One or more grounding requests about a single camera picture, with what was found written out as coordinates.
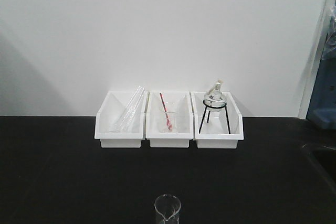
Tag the blue cabinet at right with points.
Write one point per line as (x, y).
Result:
(321, 109)

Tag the white plastic bin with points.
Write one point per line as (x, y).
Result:
(110, 111)
(184, 121)
(214, 134)

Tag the clear glass beaker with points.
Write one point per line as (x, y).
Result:
(167, 209)

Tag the left white plastic bin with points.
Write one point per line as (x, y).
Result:
(110, 111)

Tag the clear glass tubes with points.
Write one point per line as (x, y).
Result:
(124, 121)

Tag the right white plastic bin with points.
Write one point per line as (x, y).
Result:
(214, 134)

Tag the round glass flask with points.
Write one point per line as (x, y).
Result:
(214, 98)

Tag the small beaker in bin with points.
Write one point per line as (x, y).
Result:
(172, 112)

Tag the middle white plastic bin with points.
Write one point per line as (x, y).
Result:
(184, 121)

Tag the black sink basin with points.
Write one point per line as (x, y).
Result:
(322, 158)

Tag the red striped stirring rod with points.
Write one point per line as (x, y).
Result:
(168, 122)

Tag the black metal tripod stand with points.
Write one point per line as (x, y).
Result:
(207, 108)

